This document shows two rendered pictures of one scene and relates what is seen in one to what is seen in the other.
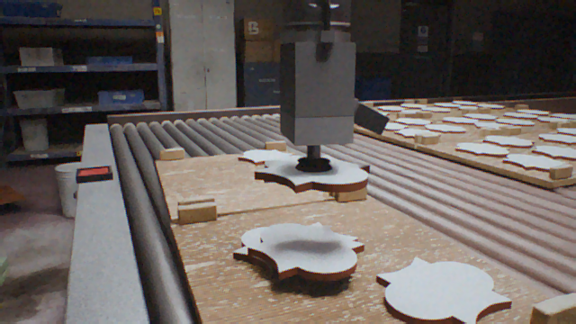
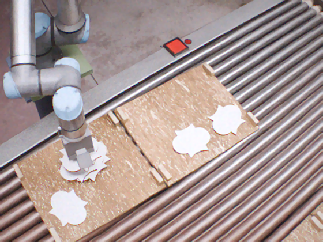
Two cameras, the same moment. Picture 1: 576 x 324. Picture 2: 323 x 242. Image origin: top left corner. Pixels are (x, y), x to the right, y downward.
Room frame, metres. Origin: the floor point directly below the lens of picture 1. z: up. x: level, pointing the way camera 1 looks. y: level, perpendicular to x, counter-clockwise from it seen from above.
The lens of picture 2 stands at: (0.52, -0.65, 2.24)
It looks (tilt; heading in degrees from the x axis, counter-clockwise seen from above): 58 degrees down; 72
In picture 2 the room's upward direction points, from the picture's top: 5 degrees clockwise
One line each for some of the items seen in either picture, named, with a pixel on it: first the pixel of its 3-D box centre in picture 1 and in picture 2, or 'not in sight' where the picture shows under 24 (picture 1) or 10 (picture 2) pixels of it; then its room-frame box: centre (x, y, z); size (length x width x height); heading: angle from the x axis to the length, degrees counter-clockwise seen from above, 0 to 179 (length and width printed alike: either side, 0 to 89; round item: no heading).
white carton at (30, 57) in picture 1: (41, 57); not in sight; (4.82, 2.83, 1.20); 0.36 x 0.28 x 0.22; 97
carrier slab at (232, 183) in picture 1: (246, 178); (187, 120); (0.86, 0.09, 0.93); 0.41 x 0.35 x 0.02; 21
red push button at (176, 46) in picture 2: (94, 175); (176, 46); (0.91, 0.45, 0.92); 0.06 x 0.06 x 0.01; 25
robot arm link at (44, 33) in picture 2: not in sight; (38, 32); (0.37, 0.51, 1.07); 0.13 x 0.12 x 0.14; 176
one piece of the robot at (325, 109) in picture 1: (335, 85); (77, 144); (0.47, -0.05, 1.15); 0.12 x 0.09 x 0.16; 102
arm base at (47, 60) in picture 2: not in sight; (40, 51); (0.35, 0.51, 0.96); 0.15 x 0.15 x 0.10
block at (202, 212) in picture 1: (197, 212); (113, 118); (0.60, 0.14, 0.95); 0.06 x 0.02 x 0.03; 112
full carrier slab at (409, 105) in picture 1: (414, 109); not in sight; (1.97, -0.59, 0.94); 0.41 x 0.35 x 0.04; 25
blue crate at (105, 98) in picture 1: (121, 96); not in sight; (5.09, 2.05, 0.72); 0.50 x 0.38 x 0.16; 102
